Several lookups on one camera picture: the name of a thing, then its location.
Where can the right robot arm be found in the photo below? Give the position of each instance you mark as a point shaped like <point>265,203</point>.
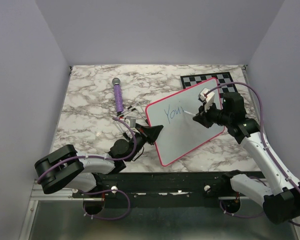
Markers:
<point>280,200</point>

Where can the purple microphone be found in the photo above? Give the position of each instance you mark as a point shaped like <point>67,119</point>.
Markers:
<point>118,95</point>

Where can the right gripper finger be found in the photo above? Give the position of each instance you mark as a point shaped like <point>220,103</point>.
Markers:
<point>201,112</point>
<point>202,120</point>

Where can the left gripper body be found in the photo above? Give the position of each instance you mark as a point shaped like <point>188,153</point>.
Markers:
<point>140,138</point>

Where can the black grey chessboard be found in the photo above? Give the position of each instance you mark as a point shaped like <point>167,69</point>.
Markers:
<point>221,77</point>

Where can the blue whiteboard marker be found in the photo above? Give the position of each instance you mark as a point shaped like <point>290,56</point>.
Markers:
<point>189,113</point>

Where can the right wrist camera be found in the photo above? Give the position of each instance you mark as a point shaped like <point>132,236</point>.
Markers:
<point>206,98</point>

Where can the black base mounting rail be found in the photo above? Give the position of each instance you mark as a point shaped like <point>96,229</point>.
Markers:
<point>116,194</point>

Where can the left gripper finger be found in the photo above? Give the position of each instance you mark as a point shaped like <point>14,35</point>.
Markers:
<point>152,132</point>
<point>151,140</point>

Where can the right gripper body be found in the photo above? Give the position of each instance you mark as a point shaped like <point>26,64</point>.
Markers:
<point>215,115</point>

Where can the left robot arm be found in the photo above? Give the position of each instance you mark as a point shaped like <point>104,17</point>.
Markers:
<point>65,168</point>

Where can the wire microphone stand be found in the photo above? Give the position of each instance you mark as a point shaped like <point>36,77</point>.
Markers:
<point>135,110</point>

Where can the pink framed whiteboard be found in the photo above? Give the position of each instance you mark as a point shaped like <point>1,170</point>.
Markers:
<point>180,134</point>

